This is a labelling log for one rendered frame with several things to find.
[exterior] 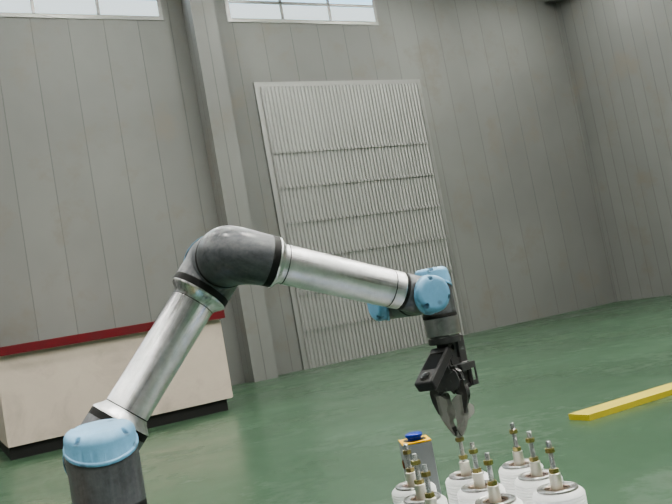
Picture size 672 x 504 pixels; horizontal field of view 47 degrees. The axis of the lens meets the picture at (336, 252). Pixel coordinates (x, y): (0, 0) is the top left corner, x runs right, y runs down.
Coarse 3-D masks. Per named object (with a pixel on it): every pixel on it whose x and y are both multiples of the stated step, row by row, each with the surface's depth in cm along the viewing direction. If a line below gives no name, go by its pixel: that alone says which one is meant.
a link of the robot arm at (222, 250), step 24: (216, 240) 139; (240, 240) 138; (264, 240) 138; (216, 264) 138; (240, 264) 137; (264, 264) 137; (288, 264) 139; (312, 264) 141; (336, 264) 143; (360, 264) 146; (312, 288) 143; (336, 288) 143; (360, 288) 144; (384, 288) 146; (408, 288) 148; (432, 288) 147; (408, 312) 154; (432, 312) 148
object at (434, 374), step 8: (432, 352) 165; (440, 352) 164; (448, 352) 164; (432, 360) 163; (440, 360) 161; (448, 360) 163; (424, 368) 162; (432, 368) 160; (440, 368) 160; (424, 376) 158; (432, 376) 158; (440, 376) 159; (416, 384) 159; (424, 384) 157; (432, 384) 157
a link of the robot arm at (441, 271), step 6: (420, 270) 166; (426, 270) 165; (432, 270) 165; (438, 270) 165; (444, 270) 166; (444, 276) 165; (450, 282) 167; (450, 288) 166; (450, 294) 166; (450, 300) 165; (450, 306) 165; (438, 312) 164; (444, 312) 164; (450, 312) 165; (456, 312) 167; (426, 318) 166; (432, 318) 165
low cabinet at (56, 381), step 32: (0, 352) 550; (32, 352) 564; (64, 352) 574; (96, 352) 584; (128, 352) 595; (192, 352) 618; (224, 352) 631; (0, 384) 551; (32, 384) 561; (64, 384) 571; (96, 384) 581; (192, 384) 615; (224, 384) 627; (0, 416) 579; (32, 416) 557; (64, 416) 567; (160, 416) 602; (192, 416) 614; (0, 448) 646; (32, 448) 557
